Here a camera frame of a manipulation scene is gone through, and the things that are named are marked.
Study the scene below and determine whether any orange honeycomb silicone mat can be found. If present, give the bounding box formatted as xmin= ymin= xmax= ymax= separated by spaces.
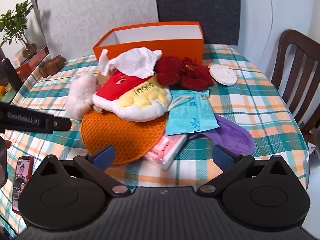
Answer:
xmin=80 ymin=111 xmax=168 ymax=165

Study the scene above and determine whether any pink tissue packet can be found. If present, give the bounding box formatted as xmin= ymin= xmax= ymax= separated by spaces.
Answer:
xmin=144 ymin=134 xmax=188 ymax=170

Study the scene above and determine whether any teal wet wipes packet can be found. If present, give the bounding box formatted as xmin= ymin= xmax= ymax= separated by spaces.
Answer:
xmin=165 ymin=90 xmax=219 ymax=135

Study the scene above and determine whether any white round sponge pad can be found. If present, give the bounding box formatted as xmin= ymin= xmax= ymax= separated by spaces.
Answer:
xmin=209 ymin=64 xmax=238 ymax=86

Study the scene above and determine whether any white waffle cloth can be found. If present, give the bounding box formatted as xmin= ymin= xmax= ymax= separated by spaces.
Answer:
xmin=98 ymin=47 xmax=162 ymax=79

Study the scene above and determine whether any orange cardboard box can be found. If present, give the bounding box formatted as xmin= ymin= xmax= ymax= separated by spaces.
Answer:
xmin=93 ymin=21 xmax=204 ymax=64

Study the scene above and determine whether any person's left hand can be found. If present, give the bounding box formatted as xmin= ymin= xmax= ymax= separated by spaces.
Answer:
xmin=0 ymin=137 xmax=12 ymax=151

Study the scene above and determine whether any orange fruit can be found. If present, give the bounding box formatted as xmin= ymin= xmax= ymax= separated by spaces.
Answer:
xmin=0 ymin=86 xmax=7 ymax=99

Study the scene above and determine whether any purple microfiber cloth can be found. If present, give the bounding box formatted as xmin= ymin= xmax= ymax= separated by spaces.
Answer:
xmin=188 ymin=114 xmax=254 ymax=155

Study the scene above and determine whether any white fluffy plush toy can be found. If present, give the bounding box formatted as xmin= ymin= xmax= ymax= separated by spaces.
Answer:
xmin=65 ymin=72 xmax=98 ymax=121

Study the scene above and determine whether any red cased smartphone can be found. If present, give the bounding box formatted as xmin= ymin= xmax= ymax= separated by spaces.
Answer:
xmin=11 ymin=156 xmax=34 ymax=214

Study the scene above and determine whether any brown wooden coaster stack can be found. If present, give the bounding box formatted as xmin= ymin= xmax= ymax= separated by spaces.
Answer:
xmin=39 ymin=55 xmax=66 ymax=77

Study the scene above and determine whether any red yellow white plush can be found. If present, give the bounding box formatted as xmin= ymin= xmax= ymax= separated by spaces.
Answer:
xmin=93 ymin=70 xmax=172 ymax=122

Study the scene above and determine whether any potted green plant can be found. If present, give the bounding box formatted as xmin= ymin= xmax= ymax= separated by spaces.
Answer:
xmin=1 ymin=0 xmax=36 ymax=59

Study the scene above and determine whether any light grey felt panel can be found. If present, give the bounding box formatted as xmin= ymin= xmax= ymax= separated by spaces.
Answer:
xmin=31 ymin=0 xmax=158 ymax=60

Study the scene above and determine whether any red fuzzy plush toy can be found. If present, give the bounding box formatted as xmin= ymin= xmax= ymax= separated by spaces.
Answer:
xmin=155 ymin=56 xmax=213 ymax=91

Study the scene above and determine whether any dark wooden chair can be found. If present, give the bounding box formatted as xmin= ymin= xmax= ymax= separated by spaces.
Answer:
xmin=271 ymin=29 xmax=319 ymax=122

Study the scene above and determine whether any dark grey felt panel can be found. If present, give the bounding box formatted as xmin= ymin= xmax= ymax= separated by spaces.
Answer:
xmin=156 ymin=0 xmax=241 ymax=45

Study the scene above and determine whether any white wall cable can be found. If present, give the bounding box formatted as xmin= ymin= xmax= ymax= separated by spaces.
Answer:
xmin=257 ymin=0 xmax=275 ymax=67

